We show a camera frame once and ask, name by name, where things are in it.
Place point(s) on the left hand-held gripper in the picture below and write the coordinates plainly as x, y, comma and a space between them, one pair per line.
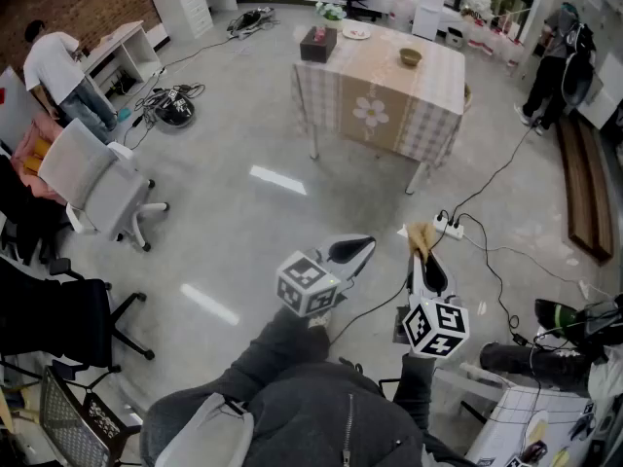
304, 270

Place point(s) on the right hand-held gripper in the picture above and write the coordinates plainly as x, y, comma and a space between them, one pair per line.
435, 326

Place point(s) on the beige cleaning cloth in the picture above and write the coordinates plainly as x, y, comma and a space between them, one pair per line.
421, 236

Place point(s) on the brown bowl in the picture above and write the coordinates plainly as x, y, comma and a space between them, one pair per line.
410, 57

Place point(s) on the person's left forearm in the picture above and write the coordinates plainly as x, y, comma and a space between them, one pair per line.
277, 353

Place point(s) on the person's right forearm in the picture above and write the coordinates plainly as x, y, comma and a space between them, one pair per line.
414, 387

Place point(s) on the white power strip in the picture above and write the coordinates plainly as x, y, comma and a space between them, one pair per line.
450, 227

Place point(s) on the person's patterned shoe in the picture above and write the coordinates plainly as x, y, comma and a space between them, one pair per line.
318, 320

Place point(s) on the black roll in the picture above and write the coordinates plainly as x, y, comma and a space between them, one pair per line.
525, 363

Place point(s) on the white adapter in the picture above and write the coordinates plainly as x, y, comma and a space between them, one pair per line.
584, 287

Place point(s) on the black and green device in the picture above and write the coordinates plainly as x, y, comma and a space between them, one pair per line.
584, 321

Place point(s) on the white grid top table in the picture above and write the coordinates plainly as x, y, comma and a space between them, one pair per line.
516, 416

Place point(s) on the person's grey jacket torso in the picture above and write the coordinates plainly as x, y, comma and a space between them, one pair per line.
302, 421

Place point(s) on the brown wooden bench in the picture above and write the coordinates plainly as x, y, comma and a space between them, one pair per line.
586, 197

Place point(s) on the table with checked tablecloth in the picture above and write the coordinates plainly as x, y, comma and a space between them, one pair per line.
389, 90

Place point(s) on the tan wicker chair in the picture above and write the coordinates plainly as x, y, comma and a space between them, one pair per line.
467, 97

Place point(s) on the black tissue box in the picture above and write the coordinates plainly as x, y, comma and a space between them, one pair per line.
316, 49

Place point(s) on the pink tissue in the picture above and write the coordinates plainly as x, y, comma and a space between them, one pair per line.
320, 33

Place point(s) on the white plate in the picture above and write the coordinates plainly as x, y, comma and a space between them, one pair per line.
356, 33

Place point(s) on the white bin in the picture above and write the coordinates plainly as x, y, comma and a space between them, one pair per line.
455, 38

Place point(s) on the black shell seat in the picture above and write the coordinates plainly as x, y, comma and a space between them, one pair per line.
576, 83

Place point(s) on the flower bouquet in cream pot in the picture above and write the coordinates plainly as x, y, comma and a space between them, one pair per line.
331, 13

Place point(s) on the row of water jugs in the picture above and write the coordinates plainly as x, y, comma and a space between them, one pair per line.
496, 42

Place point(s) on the long black and white device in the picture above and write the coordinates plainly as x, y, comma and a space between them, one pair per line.
250, 20

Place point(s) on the white office chair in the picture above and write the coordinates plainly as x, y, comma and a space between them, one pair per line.
92, 178

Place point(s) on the white water dispenser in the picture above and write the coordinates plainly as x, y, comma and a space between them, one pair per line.
428, 8

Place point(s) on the black office chair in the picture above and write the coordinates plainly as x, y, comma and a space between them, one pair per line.
53, 319

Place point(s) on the white desk with drawers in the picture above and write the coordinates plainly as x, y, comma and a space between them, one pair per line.
194, 3

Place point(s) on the small white desk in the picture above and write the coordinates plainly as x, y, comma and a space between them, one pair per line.
124, 46

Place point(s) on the grey mesh chair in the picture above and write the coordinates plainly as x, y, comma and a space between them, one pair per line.
73, 421

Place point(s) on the pink cloth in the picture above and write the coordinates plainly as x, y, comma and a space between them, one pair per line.
26, 154

